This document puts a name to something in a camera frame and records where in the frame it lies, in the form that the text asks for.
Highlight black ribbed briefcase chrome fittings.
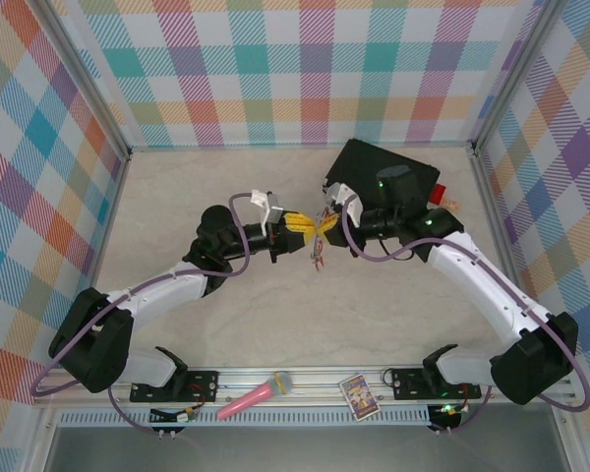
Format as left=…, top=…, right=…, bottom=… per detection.
left=323, top=138, right=443, bottom=207

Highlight small picture card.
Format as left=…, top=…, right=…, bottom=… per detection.
left=339, top=374, right=381, bottom=419

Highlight pink toy microphone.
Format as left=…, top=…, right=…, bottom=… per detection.
left=215, top=371, right=295, bottom=422

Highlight grey metal panel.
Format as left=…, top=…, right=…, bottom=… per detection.
left=43, top=425, right=571, bottom=472

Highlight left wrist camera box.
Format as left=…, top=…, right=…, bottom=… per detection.
left=250, top=189, right=284, bottom=237

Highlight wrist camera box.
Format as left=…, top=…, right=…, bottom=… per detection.
left=323, top=180, right=364, bottom=230
left=250, top=189, right=284, bottom=237

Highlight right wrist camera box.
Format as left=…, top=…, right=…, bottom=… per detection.
left=323, top=180, right=364, bottom=230

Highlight aluminium side rail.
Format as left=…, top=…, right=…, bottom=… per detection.
left=470, top=146, right=541, bottom=319
left=81, top=149, right=133, bottom=296

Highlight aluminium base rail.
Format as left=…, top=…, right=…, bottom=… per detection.
left=33, top=366, right=576, bottom=409

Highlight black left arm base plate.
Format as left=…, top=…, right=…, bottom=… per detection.
left=129, top=369, right=221, bottom=404

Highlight aluminium frame post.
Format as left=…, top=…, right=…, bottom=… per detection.
left=31, top=0, right=134, bottom=161
left=470, top=0, right=570, bottom=157

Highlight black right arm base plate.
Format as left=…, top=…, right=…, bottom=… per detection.
left=390, top=366, right=483, bottom=400

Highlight perforated metal cable strip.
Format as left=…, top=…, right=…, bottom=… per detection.
left=58, top=405, right=432, bottom=428

